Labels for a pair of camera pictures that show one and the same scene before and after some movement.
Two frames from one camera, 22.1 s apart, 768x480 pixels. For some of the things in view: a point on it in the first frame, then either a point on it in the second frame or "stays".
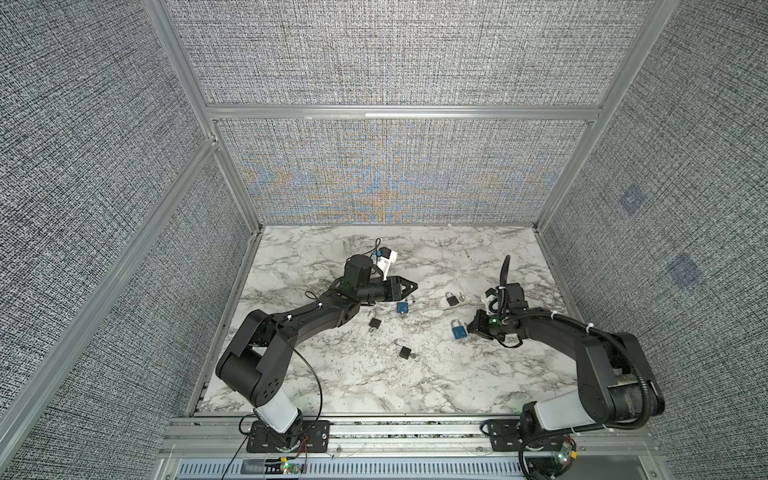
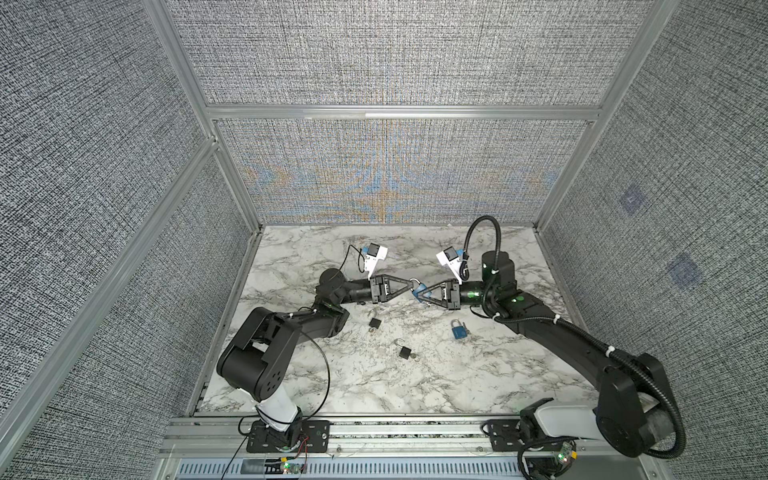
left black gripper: [393, 292] stays
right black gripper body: [489, 326] -> [455, 302]
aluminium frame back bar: [532, 112] stays
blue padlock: [458, 330] stays
